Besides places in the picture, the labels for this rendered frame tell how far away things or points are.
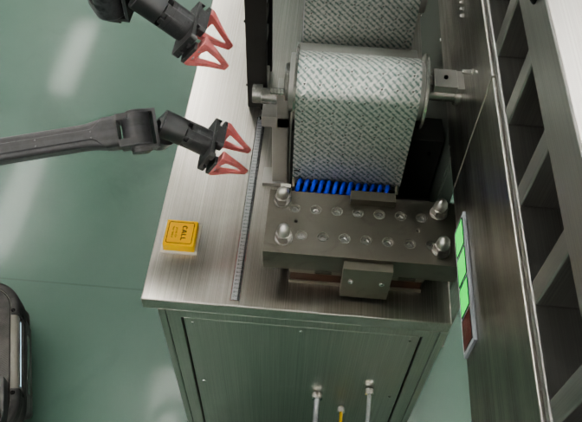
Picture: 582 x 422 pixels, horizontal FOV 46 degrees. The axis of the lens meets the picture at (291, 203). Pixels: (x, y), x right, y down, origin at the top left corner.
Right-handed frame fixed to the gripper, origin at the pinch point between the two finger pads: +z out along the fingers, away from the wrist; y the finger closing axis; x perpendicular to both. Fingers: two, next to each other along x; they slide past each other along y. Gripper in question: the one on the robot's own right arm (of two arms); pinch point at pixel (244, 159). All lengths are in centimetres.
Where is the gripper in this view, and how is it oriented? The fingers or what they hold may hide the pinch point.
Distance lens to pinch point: 148.8
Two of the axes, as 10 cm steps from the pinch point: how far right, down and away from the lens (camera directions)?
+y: -0.8, 8.0, -5.9
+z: 8.5, 3.7, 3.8
